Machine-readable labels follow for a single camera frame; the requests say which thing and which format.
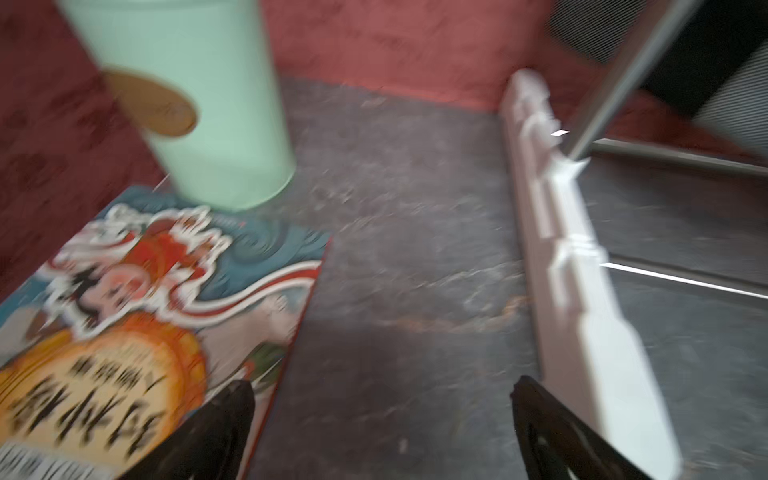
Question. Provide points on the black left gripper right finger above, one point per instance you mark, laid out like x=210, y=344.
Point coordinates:
x=556, y=444

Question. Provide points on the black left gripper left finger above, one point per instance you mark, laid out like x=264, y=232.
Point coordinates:
x=209, y=445

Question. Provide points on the grey black checkered scarf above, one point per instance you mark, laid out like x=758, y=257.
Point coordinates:
x=714, y=74

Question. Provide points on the white and steel clothes rack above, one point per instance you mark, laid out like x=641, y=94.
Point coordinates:
x=591, y=358

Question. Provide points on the green cup with pencils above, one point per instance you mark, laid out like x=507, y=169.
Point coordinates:
x=198, y=80

